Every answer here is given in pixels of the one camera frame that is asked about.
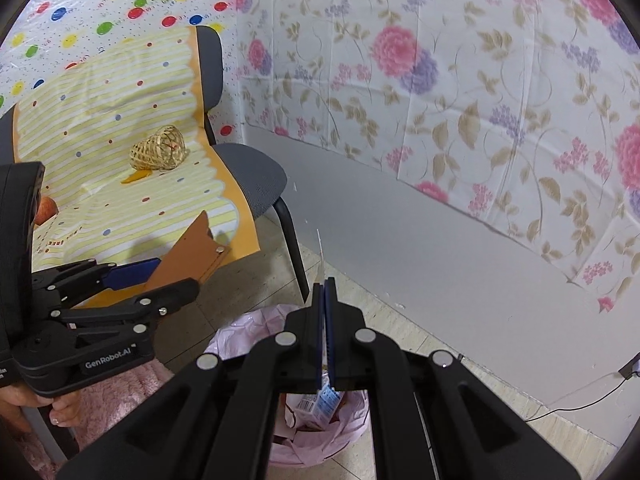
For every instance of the floral wall cloth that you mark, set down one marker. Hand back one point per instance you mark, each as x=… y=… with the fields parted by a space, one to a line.
x=450 y=85

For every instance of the woven bamboo basket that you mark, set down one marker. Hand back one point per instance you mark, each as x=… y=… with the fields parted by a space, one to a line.
x=157 y=150

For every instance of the waste bin with pink liner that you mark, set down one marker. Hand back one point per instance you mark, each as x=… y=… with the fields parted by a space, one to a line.
x=240 y=330

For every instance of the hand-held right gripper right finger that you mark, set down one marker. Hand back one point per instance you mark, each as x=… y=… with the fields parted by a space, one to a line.
x=331 y=340

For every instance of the orange peel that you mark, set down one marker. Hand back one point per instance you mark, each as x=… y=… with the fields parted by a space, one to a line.
x=137 y=176

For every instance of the orange soft object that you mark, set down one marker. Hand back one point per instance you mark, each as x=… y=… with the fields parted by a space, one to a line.
x=46 y=210

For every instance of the white and blue carton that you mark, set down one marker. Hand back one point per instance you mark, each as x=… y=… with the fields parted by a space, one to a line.
x=327 y=402

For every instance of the brown leather piece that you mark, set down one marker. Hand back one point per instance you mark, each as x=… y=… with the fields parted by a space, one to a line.
x=192 y=250

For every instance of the yellow striped dotted cloth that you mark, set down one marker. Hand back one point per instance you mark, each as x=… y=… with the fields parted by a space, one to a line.
x=125 y=85

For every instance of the pink fuzzy clothing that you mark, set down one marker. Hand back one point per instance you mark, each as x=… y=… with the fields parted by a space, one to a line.
x=110 y=385

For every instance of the grey chair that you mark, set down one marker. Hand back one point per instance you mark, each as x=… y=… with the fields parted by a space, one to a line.
x=250 y=175

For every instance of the person's left hand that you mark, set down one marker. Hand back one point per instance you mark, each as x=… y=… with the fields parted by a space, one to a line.
x=30 y=407

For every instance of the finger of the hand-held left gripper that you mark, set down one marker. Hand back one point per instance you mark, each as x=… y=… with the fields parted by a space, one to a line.
x=132 y=275
x=170 y=292

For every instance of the white polka dot cloth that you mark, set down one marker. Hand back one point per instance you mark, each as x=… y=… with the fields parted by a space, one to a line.
x=75 y=10

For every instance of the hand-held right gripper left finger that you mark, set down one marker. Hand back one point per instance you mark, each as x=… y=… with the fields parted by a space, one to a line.
x=316 y=345

